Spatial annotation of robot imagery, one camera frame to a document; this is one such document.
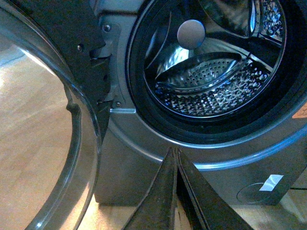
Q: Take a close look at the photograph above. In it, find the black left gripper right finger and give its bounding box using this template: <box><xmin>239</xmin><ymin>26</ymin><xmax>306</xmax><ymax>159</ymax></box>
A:
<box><xmin>176</xmin><ymin>149</ymin><xmax>253</xmax><ymax>230</ymax></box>

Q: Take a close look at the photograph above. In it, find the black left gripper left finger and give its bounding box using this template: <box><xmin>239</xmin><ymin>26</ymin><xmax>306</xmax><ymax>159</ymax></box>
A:
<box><xmin>126</xmin><ymin>148</ymin><xmax>178</xmax><ymax>230</ymax></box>

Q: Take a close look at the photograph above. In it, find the dark grey washing machine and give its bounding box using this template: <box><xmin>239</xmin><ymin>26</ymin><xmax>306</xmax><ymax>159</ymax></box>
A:
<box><xmin>91</xmin><ymin>0</ymin><xmax>307</xmax><ymax>206</ymax></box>

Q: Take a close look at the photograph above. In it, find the washing machine glass door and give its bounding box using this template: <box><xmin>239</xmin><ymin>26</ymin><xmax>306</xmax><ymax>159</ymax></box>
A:
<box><xmin>0</xmin><ymin>0</ymin><xmax>110</xmax><ymax>230</ymax></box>

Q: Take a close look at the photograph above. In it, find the white reflective sticker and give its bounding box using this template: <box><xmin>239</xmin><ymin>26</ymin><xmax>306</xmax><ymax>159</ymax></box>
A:
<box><xmin>259</xmin><ymin>174</ymin><xmax>283</xmax><ymax>192</ymax></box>

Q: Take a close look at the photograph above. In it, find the orange warning sticker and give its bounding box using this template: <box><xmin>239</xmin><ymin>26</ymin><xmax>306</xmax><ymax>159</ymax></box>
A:
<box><xmin>292</xmin><ymin>103</ymin><xmax>307</xmax><ymax>119</ymax></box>

